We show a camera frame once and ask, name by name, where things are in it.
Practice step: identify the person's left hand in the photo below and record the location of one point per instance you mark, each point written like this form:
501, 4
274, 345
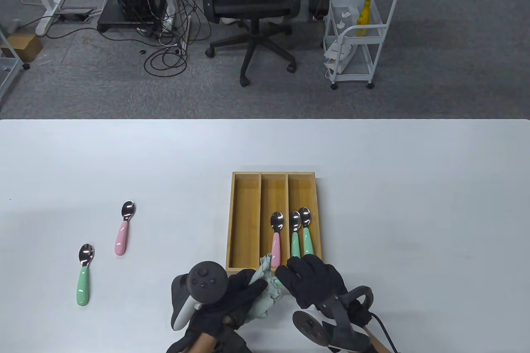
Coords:
236, 299

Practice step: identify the brown cardboard box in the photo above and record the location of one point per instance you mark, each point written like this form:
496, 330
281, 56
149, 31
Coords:
22, 46

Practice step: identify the person's right forearm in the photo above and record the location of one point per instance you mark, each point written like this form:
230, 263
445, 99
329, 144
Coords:
374, 342

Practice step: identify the white metal rack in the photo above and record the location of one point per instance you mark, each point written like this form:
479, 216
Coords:
8, 65

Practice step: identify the person's right hand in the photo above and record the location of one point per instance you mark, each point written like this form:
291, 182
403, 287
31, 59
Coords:
314, 282

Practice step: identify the green fish scale cleaning cloth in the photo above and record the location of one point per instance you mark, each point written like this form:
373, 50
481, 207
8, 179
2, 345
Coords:
263, 307

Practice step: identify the black computer stand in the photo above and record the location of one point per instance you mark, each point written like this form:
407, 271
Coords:
124, 25

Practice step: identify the yellow bottle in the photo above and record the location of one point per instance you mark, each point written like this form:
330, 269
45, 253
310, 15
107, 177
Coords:
363, 18

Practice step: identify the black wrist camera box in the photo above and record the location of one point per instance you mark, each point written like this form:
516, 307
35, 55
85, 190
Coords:
234, 342

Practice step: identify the white metal trolley cart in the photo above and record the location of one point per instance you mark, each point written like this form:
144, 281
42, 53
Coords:
352, 77

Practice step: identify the person's left forearm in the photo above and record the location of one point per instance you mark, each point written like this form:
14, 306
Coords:
205, 342

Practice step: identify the black mesh office chair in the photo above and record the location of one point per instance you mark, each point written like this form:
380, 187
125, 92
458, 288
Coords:
253, 42

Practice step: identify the white printed bag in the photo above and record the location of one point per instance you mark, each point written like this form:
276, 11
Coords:
337, 55

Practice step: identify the wooden three-compartment tray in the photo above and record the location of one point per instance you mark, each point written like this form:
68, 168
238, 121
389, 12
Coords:
244, 220

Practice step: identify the black hand controller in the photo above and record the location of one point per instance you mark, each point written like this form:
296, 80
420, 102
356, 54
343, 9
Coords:
308, 326
207, 282

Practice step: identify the black floor socket box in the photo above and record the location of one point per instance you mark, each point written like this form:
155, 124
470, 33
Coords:
74, 15

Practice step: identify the small white items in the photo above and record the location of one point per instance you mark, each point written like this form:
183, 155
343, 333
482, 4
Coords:
343, 20

